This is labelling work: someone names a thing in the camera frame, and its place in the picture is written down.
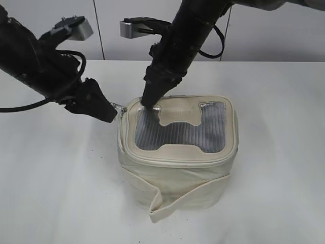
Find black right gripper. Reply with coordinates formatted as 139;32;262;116
141;43;187;110

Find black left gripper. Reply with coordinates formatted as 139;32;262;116
58;78;117;123

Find metal zipper pull with ring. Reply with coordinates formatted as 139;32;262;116
111;102;127;117

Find cream canvas zipper bag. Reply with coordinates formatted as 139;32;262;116
117;96;239;223

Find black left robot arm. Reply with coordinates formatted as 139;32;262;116
1;7;117;123

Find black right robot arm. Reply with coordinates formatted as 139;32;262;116
141;0;284;110

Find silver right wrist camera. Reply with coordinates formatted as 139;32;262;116
119;17;171;39

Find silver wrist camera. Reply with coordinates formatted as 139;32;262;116
119;17;171;39
39;16;93;46

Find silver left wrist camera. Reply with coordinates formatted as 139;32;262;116
39;16;93;46

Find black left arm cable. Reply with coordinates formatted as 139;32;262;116
0;49;87;113

